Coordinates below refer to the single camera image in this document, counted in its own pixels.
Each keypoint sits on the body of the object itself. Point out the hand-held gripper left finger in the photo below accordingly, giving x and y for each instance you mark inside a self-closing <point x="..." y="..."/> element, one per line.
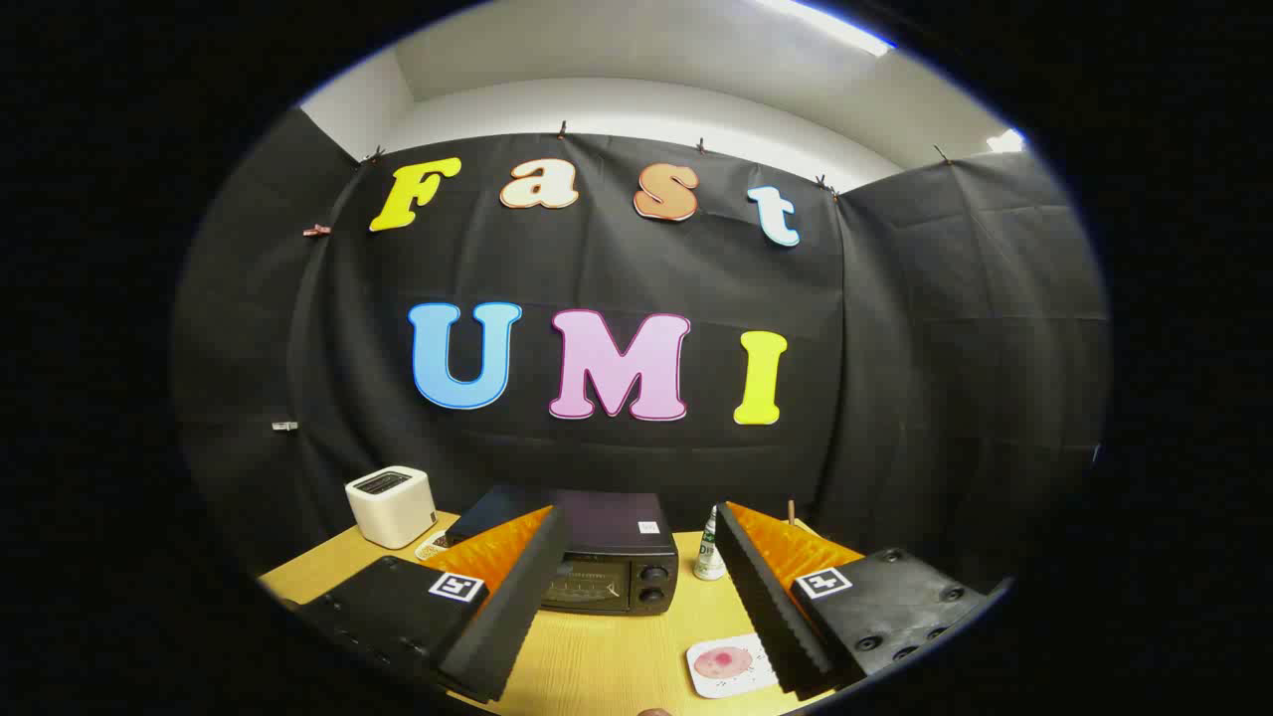
<point x="517" y="607"/>

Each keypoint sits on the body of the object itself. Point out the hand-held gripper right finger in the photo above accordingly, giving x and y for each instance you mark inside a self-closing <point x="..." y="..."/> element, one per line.
<point x="766" y="607"/>

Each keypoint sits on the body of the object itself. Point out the white square plate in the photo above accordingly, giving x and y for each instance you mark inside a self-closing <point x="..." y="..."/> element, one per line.
<point x="762" y="656"/>

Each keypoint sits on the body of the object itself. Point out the pink ham slice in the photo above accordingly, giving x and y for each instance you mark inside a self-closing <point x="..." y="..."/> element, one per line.
<point x="723" y="662"/>

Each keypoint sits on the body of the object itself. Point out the black toaster oven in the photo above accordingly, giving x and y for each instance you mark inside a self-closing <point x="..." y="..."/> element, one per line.
<point x="607" y="522"/>

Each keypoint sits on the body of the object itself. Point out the white bread toaster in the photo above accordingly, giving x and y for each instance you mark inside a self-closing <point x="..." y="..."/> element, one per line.
<point x="393" y="512"/>

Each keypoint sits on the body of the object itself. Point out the white green drink bottle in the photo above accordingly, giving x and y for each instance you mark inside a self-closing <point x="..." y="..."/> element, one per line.
<point x="708" y="562"/>

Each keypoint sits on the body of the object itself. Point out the small dish of beans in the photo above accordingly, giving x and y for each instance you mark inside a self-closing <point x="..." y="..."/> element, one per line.
<point x="433" y="546"/>

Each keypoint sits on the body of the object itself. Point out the black backdrop cloth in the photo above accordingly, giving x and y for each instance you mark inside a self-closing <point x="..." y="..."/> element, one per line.
<point x="895" y="348"/>

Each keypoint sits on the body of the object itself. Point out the small ceiling light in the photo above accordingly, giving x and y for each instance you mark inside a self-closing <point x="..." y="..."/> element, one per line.
<point x="1004" y="141"/>

